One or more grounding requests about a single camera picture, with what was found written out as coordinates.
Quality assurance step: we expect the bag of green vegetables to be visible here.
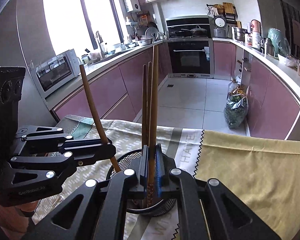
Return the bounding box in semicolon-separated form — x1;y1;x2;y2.
224;94;248;129

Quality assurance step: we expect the white water heater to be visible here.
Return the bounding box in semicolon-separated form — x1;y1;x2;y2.
123;0;141;12

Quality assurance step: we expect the kitchen faucet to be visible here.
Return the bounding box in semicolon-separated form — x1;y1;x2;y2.
95;30;107;59

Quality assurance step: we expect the black wok on stove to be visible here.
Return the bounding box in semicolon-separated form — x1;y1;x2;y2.
181;25;208;37

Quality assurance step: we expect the person's left hand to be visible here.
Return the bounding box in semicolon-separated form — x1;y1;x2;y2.
15;200;40;217

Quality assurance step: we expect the black built-in oven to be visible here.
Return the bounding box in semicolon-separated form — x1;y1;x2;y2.
168;38;214;77

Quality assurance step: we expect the white rice cooker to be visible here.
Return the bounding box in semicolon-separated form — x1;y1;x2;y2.
213;15;228;38

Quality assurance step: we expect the yellow cloth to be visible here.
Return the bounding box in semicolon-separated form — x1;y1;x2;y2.
196;130;300;239

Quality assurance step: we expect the black camera box left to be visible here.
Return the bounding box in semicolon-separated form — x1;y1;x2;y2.
0;66;26;166

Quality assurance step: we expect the pink thermos jug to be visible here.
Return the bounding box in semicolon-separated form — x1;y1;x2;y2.
250;20;261;49

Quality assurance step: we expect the patterned beige tablecloth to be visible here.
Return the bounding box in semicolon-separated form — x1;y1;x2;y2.
32;115;203;239

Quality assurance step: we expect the black mesh utensil holder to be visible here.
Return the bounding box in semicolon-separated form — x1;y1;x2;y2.
103;144;181;218

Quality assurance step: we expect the steel stock pot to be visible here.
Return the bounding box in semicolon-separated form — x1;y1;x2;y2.
232;27;248;42

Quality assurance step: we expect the dark wooden chopstick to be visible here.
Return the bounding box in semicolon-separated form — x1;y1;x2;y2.
79;64;121;172

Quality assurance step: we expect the white microwave oven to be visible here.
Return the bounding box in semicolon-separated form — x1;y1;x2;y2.
31;49;81;98

